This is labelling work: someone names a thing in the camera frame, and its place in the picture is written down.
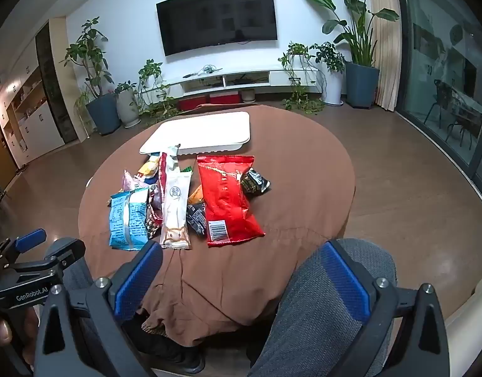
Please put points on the square dark blue planter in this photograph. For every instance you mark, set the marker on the square dark blue planter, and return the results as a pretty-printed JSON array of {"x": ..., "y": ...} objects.
[{"x": 362, "y": 84}]

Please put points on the glass sliding door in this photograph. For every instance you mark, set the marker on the glass sliding door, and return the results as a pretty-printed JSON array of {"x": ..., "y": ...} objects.
[{"x": 441, "y": 47}]

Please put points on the light blue snack packet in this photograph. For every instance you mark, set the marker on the light blue snack packet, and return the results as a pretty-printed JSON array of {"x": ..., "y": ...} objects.
[{"x": 127, "y": 220}]

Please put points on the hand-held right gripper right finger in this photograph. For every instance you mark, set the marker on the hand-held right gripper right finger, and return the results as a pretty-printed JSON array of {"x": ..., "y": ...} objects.
[{"x": 347, "y": 279}]

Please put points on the black chair behind glass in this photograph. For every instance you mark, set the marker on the black chair behind glass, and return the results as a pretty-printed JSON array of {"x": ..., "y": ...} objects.
[{"x": 445, "y": 98}]

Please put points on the white TV console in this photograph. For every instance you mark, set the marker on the white TV console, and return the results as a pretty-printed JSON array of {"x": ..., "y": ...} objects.
[{"x": 282, "y": 76}]

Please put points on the cream seat edge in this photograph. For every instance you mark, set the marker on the cream seat edge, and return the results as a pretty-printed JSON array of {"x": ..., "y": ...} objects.
[{"x": 474, "y": 310}]

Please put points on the green snack packet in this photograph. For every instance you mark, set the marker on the green snack packet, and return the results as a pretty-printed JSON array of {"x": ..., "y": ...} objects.
[{"x": 186, "y": 170}]

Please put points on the white red-striped snack packet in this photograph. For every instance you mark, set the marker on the white red-striped snack packet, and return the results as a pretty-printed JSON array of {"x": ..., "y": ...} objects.
[{"x": 176, "y": 208}]

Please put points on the red storage box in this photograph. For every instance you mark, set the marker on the red storage box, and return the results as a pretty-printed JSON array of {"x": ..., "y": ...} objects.
[
  {"x": 191, "y": 103},
  {"x": 224, "y": 98}
]

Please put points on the red and white snack packet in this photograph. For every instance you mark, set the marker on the red and white snack packet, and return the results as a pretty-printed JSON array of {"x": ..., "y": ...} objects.
[{"x": 152, "y": 222}]

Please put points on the person's left hand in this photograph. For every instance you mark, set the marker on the person's left hand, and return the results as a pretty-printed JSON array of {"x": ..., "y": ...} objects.
[{"x": 1, "y": 330}]

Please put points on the round brown-clothed table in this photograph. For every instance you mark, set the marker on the round brown-clothed table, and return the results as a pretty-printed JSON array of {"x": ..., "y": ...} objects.
[{"x": 295, "y": 204}]

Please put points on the wooden door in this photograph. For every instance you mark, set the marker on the wooden door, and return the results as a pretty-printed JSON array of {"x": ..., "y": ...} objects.
[{"x": 1, "y": 153}]

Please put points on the pothos plant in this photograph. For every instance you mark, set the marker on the pothos plant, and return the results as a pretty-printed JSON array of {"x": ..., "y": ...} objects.
[{"x": 152, "y": 74}]

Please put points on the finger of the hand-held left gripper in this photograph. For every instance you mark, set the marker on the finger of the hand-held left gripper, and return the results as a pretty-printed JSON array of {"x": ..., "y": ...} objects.
[
  {"x": 31, "y": 239},
  {"x": 68, "y": 249}
]

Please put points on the large red snack bag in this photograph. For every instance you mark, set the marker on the large red snack bag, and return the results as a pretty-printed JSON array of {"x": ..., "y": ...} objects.
[{"x": 229, "y": 204}]

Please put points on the black snack packet gold print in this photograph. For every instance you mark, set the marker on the black snack packet gold print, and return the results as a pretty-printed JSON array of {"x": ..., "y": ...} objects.
[{"x": 256, "y": 182}]

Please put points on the tall leafy plant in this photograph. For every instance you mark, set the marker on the tall leafy plant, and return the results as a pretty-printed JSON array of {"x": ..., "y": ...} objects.
[{"x": 89, "y": 55}]

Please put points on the grey-white plant pot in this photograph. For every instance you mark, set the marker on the grey-white plant pot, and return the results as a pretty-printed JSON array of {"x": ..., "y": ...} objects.
[{"x": 127, "y": 108}]

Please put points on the large potted plant dark pot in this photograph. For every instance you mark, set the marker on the large potted plant dark pot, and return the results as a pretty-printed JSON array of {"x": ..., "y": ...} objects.
[{"x": 386, "y": 47}]

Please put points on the large broad-leaf plant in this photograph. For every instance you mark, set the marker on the large broad-leaf plant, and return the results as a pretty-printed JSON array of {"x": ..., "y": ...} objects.
[{"x": 356, "y": 31}]

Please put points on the pink snack packet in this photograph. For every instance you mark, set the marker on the pink snack packet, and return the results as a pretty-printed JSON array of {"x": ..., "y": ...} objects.
[{"x": 130, "y": 182}]

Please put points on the round blue-grey plant pot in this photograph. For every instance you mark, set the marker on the round blue-grey plant pot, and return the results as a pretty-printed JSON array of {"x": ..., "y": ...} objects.
[{"x": 103, "y": 114}]

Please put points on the wall-mounted television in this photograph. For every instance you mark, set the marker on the wall-mounted television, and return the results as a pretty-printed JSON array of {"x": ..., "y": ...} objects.
[{"x": 217, "y": 19}]

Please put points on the trailing vine plant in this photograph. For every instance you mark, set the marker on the trailing vine plant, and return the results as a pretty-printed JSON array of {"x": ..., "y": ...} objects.
[{"x": 299, "y": 94}]

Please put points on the black shoe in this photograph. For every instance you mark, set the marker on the black shoe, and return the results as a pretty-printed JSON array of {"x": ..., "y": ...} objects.
[{"x": 174, "y": 347}]

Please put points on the small white pot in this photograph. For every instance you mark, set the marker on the small white pot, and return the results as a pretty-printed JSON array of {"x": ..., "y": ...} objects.
[{"x": 248, "y": 95}]

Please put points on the white foam tray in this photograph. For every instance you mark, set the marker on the white foam tray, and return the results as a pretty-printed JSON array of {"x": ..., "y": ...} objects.
[{"x": 209, "y": 129}]

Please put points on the tall white plant pot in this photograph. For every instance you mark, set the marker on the tall white plant pot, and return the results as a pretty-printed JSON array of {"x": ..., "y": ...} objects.
[{"x": 332, "y": 86}]

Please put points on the small green plant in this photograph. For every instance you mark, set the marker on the small green plant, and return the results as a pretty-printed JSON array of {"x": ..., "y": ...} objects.
[{"x": 125, "y": 86}]

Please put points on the white wall cabinet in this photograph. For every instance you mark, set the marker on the white wall cabinet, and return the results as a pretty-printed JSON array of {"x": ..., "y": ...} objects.
[{"x": 33, "y": 118}]

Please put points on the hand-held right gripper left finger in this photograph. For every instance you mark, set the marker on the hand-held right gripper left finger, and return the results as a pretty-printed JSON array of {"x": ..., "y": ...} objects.
[{"x": 138, "y": 279}]

